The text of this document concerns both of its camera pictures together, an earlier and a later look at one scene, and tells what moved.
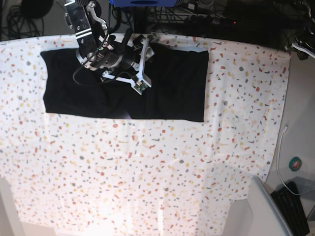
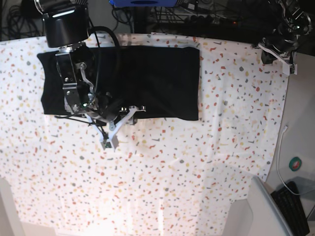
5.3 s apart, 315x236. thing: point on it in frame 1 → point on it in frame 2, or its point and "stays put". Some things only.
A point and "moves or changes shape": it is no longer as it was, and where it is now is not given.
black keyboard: [290, 207] stays put
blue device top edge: [142, 3] stays put
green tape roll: [295, 163] stays put
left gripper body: [119, 55] → [107, 108]
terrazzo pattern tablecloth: [78, 175] stays put
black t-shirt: [178, 78] moves or changes shape
